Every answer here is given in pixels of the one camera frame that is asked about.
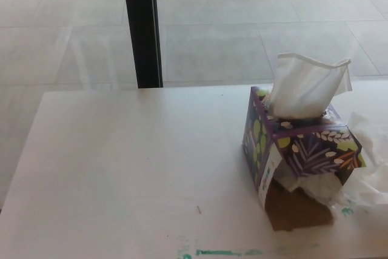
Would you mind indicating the black window frame post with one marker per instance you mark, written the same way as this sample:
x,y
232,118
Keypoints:
x,y
140,28

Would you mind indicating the crumpled white tissue wad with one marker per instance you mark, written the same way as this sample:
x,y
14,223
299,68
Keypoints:
x,y
318,186

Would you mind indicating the white tissue in box opening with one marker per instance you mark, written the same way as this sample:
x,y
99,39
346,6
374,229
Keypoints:
x,y
303,89

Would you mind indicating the white pulled tissue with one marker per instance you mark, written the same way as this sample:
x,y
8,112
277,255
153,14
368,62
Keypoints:
x,y
371,162

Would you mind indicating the purple floral tissue box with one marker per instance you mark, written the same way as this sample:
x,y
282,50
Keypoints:
x,y
309,153

